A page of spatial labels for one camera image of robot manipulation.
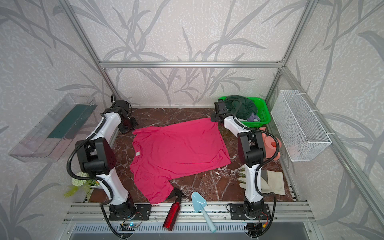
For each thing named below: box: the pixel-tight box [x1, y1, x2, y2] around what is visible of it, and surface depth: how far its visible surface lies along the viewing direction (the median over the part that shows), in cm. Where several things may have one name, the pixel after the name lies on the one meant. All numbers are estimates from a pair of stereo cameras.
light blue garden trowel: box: [191, 191, 217, 234], surface depth 78 cm
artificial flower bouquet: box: [64, 172, 101, 198], surface depth 72 cm
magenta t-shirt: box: [130, 119, 232, 205], surface depth 96 cm
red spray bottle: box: [163, 187, 184, 231], surface depth 74 cm
